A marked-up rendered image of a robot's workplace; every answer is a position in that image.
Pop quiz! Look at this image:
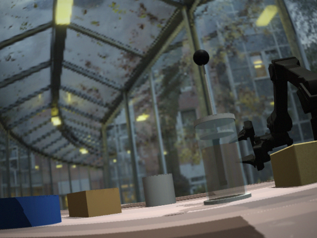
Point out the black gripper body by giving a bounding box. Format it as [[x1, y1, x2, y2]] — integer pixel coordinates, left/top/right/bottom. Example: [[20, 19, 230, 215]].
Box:
[[244, 120, 275, 171]]

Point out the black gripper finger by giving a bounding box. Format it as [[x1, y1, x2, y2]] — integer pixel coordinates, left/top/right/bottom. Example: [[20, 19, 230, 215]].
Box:
[[242, 154, 256, 168], [237, 127, 247, 141]]

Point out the glass french press with black knob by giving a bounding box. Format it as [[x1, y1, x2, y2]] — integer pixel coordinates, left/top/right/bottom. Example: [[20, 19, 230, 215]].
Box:
[[193, 50, 252, 205]]

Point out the blue short cylinder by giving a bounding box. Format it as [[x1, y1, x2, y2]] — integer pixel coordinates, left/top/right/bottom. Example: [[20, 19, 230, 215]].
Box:
[[0, 195, 61, 229]]

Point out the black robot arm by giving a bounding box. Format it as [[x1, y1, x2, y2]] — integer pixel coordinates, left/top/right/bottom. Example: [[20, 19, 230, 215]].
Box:
[[253, 57, 317, 163]]

